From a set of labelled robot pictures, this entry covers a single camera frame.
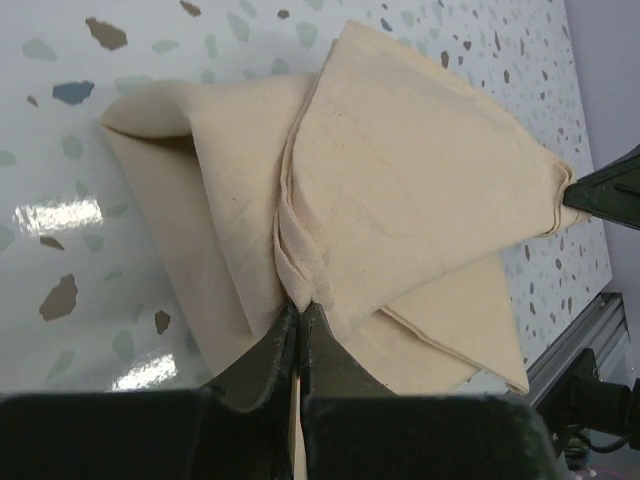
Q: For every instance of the aluminium frame rails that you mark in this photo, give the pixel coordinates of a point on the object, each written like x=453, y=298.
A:
x=601, y=327

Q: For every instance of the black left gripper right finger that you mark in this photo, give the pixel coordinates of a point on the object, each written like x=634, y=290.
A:
x=356, y=428

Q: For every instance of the beige cloth mat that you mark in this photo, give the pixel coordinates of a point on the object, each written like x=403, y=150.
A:
x=383, y=188

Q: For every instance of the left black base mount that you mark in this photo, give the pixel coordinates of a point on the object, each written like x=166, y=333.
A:
x=602, y=416

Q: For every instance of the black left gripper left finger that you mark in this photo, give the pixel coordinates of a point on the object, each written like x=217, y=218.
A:
x=235, y=426

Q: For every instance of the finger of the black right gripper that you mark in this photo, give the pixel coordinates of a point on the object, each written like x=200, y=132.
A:
x=611, y=193

